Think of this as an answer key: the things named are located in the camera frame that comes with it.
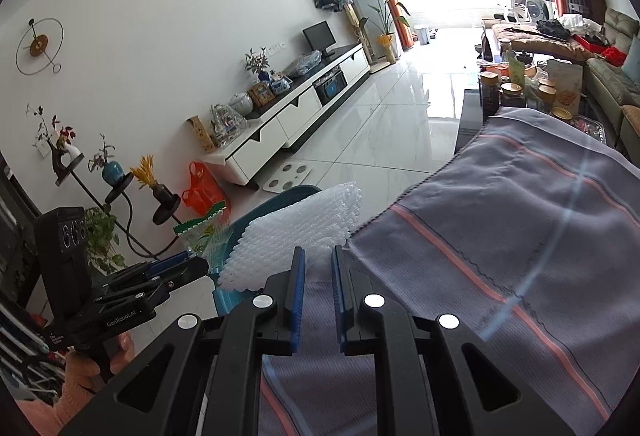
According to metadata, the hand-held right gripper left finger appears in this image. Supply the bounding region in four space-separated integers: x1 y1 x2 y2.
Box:
57 246 307 436

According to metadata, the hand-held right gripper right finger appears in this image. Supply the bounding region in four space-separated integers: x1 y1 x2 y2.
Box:
331 243 581 436

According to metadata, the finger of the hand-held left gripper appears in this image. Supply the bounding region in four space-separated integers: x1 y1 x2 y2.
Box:
94 256 210 306
102 251 193 289

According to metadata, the green clear candy wrapper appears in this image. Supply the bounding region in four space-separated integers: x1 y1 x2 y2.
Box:
172 200 236 267

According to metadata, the white foam net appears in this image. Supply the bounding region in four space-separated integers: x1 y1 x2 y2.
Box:
220 211 351 294

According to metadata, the teal plastic bin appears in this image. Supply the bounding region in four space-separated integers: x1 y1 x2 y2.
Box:
212 185 323 317

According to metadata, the person's left hand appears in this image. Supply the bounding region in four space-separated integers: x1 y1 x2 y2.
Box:
62 333 136 399

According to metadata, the green ivy plant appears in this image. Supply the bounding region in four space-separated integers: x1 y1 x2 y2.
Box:
82 206 127 275

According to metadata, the black plant stand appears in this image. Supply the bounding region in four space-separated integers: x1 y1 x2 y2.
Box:
50 151 182 263

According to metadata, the orange plastic bag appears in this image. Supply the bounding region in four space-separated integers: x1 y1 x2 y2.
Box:
181 161 224 223

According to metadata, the yellow wheat black vase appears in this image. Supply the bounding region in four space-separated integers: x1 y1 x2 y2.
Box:
129 155 174 205

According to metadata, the plant in teal vase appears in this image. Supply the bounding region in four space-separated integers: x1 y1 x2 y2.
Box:
88 133 127 185

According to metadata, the red flowers white vase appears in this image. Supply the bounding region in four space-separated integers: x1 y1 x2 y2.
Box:
26 104 87 168

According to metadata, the white cardboard with holes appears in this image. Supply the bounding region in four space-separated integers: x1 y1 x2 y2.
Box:
262 162 312 195

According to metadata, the yellow patterned box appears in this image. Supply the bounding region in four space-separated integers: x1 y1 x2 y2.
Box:
187 115 218 155

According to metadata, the glass ship ornament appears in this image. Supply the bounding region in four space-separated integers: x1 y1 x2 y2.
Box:
210 104 249 148

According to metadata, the white ceramic jar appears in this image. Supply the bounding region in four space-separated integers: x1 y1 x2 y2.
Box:
228 92 255 118

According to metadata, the white TV cabinet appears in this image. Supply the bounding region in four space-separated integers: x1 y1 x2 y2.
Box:
202 42 372 189

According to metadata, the blue white porcelain pot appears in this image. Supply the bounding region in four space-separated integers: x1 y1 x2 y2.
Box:
270 71 294 96

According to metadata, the plant in blue vase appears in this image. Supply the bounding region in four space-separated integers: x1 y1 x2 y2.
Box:
244 47 272 86

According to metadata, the dark coffee table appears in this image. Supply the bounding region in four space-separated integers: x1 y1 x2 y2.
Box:
457 51 621 152

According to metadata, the clear plastic bundle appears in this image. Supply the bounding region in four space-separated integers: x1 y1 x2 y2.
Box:
287 50 322 78

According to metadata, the black monitor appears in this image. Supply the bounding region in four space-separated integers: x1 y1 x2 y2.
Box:
302 21 337 58

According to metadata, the wooden coat rack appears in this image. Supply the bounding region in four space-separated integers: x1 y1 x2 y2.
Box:
345 1 377 68

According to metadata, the tall leafy plant yellow pot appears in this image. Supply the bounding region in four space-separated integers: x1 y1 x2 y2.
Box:
357 0 412 63

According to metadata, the brown paper bag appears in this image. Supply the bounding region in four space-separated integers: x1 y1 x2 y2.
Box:
545 59 586 113

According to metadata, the pile of clothes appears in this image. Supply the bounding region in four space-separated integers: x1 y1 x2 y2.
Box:
537 14 628 63

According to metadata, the green sofa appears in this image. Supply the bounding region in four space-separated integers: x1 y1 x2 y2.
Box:
582 6 640 152

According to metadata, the white washing machine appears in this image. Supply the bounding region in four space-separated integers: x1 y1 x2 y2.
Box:
527 0 557 23

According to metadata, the wooden picture frame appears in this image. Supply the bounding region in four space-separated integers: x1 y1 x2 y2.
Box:
248 83 277 108

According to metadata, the round wire wall clock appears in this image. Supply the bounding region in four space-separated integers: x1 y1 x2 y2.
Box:
15 18 65 76

